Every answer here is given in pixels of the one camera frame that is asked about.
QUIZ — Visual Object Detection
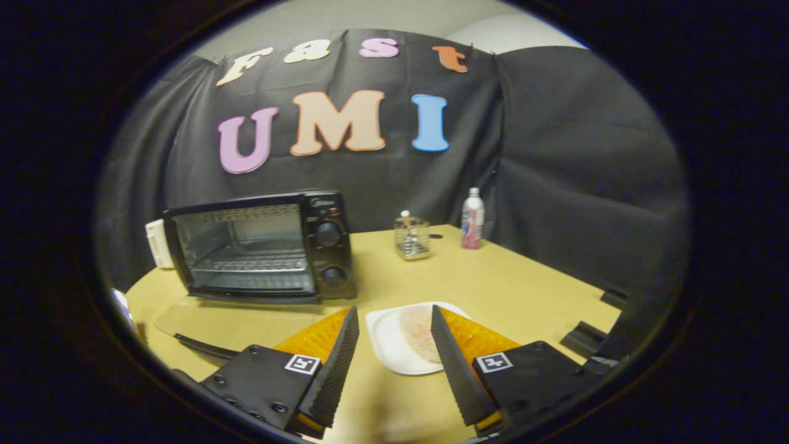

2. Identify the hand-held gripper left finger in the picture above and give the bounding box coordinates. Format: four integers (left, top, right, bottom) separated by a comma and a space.
200, 306, 361, 440

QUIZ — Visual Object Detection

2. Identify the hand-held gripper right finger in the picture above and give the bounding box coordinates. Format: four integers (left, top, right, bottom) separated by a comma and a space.
430, 304, 620, 437

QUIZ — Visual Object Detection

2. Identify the round bread bun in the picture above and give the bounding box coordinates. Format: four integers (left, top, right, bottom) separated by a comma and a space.
398, 306, 441, 364

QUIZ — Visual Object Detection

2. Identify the black toaster oven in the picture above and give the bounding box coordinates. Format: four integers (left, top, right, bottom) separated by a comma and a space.
154, 189, 357, 361

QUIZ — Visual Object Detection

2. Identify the white bread toaster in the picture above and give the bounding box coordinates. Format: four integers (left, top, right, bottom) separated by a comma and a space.
145, 219, 174, 269

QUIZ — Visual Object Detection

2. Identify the white square plate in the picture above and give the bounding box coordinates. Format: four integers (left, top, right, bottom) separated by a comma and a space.
365, 302, 472, 376

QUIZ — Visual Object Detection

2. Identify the white plastic bottle pink label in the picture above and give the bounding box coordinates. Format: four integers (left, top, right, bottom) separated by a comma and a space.
461, 187, 486, 250

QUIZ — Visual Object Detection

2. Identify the metal wire holder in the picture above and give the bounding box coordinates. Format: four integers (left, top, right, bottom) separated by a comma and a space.
394, 216, 431, 261

